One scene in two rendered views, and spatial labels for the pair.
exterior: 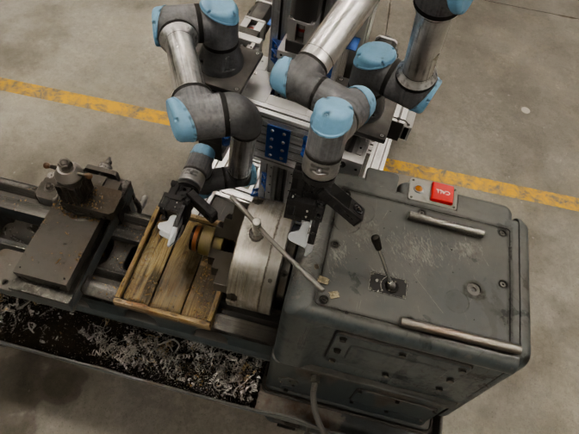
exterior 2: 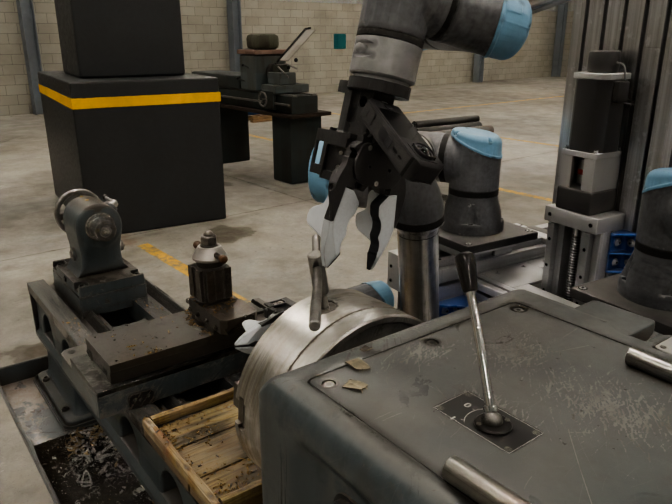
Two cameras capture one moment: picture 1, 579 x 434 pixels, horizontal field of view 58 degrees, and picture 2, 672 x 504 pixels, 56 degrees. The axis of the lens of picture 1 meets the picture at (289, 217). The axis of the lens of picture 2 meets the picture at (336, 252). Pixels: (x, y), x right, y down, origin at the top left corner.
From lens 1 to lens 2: 96 cm
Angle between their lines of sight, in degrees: 52
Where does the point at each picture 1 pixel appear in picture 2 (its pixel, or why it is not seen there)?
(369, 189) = (571, 317)
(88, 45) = not seen: hidden behind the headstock
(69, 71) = not seen: hidden behind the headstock
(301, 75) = not seen: outside the picture
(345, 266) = (420, 367)
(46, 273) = (108, 350)
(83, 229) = (187, 335)
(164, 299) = (201, 453)
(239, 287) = (252, 383)
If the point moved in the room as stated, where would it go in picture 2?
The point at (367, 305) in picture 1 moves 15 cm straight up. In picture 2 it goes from (405, 424) to (412, 275)
